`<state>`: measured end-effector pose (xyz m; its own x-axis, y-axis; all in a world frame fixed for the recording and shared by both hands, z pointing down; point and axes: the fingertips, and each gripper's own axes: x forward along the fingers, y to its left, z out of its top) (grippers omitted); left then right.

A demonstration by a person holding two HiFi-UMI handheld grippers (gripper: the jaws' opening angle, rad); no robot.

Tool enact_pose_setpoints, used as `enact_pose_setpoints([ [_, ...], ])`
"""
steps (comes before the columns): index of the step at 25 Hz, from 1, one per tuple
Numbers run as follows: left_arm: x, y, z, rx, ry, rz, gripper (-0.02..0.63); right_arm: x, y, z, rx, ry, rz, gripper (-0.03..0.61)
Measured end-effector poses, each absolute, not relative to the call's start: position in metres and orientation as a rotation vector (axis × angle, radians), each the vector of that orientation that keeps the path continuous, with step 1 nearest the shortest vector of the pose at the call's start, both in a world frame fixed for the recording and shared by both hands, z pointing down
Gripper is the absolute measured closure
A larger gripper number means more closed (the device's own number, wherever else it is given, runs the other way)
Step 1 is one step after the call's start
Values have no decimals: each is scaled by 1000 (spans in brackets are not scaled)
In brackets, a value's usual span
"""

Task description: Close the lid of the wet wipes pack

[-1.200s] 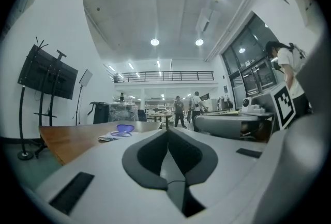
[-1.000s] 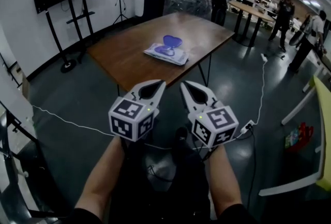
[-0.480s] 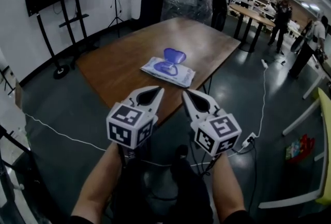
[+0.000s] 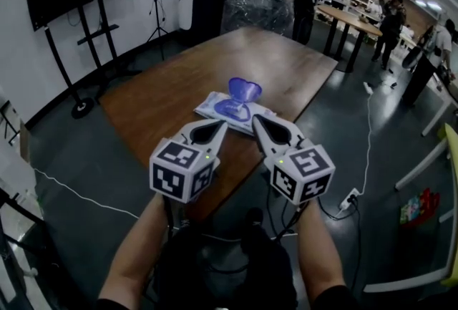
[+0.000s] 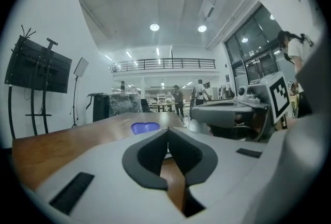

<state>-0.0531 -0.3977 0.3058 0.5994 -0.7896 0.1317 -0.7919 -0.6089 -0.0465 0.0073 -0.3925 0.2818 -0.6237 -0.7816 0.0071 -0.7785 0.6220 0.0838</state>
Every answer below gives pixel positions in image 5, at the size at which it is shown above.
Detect ceiling air conditioner unit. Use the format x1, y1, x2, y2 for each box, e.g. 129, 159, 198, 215
199, 0, 224, 21

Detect blue object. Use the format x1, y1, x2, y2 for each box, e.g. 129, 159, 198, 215
131, 122, 160, 136

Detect plastic wrapped black pallet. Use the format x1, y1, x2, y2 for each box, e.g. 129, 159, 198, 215
108, 92, 142, 117

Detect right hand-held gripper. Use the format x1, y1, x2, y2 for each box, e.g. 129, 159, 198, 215
190, 71, 291, 141

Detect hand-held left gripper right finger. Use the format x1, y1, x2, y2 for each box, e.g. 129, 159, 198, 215
168, 127, 290, 224

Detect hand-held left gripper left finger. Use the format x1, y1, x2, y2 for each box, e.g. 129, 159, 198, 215
36, 127, 202, 224

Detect black television screen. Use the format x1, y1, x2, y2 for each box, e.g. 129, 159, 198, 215
4, 35, 73, 94

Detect brown wooden table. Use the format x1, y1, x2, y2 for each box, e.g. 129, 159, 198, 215
11, 111, 187, 215

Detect black balcony railing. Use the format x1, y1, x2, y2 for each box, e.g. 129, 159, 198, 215
111, 58, 217, 73

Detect black television stand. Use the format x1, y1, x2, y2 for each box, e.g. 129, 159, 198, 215
7, 25, 59, 140

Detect light panel on tripod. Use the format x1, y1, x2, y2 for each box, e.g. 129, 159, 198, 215
69, 57, 90, 128

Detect black lectern desk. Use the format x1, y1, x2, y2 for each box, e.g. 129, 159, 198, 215
86, 93, 111, 123

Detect black chair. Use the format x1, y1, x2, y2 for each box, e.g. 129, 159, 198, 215
140, 98, 152, 113

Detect white shelving unit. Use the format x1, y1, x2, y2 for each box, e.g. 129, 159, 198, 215
144, 88, 176, 104

